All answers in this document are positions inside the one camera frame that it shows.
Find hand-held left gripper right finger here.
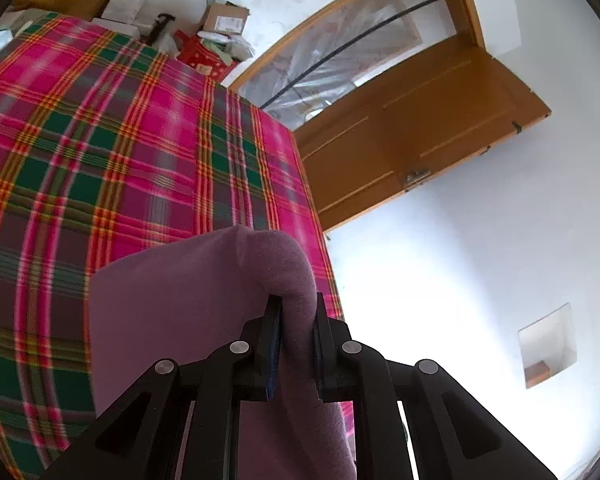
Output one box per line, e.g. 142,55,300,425
312,292,556,480

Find black air pump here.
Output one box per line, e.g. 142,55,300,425
147,12,177,46

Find white plastic bags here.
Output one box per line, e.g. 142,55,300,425
197,30,256,63

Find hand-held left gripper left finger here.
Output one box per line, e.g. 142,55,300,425
42,294,283,480

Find plastic-covered doorway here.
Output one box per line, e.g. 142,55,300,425
227,0,486,131

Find brown cardboard box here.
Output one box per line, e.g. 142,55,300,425
198,2,251,36

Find wall niche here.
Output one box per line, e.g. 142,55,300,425
517,302,578,390

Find metal door handle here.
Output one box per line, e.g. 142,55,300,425
402,167,431,192

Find purple fleece pants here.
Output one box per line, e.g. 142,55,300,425
87,225,357,480

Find wooden door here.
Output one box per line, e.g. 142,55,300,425
295,35,552,233

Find pink green plaid bed sheet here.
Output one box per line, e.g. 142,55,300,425
0,12,356,480

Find black hanging cable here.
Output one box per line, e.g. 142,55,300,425
260,0,443,108

